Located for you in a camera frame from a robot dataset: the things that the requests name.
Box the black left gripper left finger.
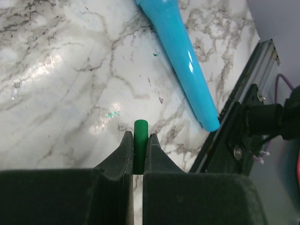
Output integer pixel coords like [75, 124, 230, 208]
[0, 131, 133, 225]

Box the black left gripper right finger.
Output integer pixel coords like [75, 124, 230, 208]
[142, 134, 267, 225]

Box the green marker cap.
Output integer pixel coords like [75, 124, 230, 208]
[133, 120, 149, 175]

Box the blue toy microphone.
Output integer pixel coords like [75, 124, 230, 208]
[136, 0, 220, 132]

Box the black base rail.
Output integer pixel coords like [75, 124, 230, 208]
[190, 84, 300, 175]

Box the aluminium frame rail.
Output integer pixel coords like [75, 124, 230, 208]
[219, 39, 280, 123]

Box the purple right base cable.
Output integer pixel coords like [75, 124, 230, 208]
[253, 73, 296, 165]

